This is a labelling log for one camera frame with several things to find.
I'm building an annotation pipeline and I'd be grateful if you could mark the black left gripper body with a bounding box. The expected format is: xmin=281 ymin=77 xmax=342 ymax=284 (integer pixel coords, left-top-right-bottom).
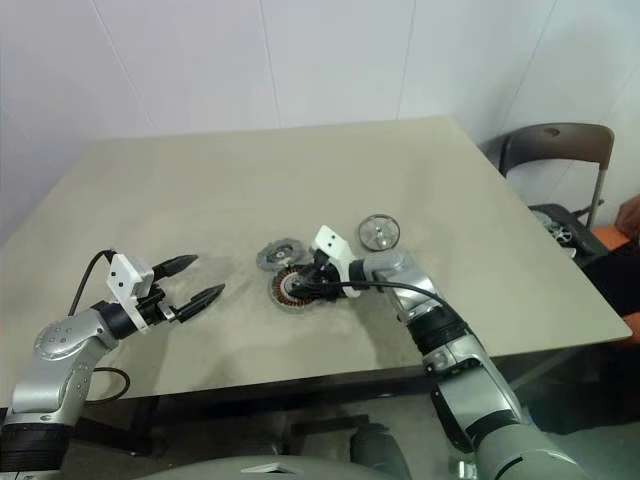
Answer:
xmin=137 ymin=284 xmax=179 ymax=327

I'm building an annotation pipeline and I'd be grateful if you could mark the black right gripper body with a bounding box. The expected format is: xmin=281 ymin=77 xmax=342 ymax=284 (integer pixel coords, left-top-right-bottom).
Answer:
xmin=306 ymin=252 xmax=347 ymax=302

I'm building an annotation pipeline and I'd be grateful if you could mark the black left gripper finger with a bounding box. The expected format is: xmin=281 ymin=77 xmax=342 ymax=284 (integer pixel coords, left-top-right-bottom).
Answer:
xmin=172 ymin=283 xmax=227 ymax=324
xmin=152 ymin=253 xmax=200 ymax=279

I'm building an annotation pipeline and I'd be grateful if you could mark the round copper-wound motor housing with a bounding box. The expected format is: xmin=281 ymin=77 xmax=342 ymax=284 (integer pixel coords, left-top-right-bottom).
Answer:
xmin=269 ymin=267 xmax=332 ymax=314

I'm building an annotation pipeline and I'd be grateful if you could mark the grey spoked rotor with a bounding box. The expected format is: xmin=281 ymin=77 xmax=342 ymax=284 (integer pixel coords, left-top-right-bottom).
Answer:
xmin=256 ymin=238 xmax=307 ymax=272

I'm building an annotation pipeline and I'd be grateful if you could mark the round silver motor lid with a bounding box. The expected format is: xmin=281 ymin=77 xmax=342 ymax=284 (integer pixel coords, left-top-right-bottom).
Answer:
xmin=357 ymin=213 xmax=401 ymax=251

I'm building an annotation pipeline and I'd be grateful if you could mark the silver spoked motor part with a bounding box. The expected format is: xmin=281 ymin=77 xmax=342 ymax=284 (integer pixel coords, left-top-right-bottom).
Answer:
xmin=537 ymin=209 xmax=576 ymax=245

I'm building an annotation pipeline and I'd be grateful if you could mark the large dark rounded shape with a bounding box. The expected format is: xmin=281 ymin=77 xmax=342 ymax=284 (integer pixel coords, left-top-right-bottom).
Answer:
xmin=349 ymin=422 xmax=412 ymax=480

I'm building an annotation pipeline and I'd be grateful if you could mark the dark folding chair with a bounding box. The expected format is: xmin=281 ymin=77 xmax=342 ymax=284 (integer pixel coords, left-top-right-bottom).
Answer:
xmin=492 ymin=123 xmax=615 ymax=231

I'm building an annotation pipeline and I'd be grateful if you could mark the black tray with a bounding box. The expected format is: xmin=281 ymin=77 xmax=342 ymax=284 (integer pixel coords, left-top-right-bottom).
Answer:
xmin=528 ymin=203 xmax=609 ymax=259

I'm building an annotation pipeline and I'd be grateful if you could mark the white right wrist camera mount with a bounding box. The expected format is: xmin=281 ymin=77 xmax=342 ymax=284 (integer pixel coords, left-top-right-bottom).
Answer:
xmin=310 ymin=224 xmax=361 ymax=299

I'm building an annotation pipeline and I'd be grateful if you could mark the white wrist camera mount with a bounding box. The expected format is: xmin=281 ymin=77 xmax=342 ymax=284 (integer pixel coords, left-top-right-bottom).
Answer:
xmin=310 ymin=224 xmax=361 ymax=299
xmin=107 ymin=253 xmax=155 ymax=335

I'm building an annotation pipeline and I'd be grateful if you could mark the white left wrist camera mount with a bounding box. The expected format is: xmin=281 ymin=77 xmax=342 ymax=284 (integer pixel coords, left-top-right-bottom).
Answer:
xmin=107 ymin=253 xmax=155 ymax=335

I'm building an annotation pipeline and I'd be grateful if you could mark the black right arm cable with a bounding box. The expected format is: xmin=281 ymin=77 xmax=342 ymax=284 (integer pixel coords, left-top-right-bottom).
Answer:
xmin=294 ymin=252 xmax=449 ymax=309

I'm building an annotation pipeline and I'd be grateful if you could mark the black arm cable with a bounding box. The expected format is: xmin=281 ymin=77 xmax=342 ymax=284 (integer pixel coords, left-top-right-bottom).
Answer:
xmin=294 ymin=252 xmax=449 ymax=309
xmin=66 ymin=248 xmax=132 ymax=404

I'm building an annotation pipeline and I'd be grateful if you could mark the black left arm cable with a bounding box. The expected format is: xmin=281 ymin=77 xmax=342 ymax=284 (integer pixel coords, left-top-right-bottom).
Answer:
xmin=66 ymin=248 xmax=132 ymax=404

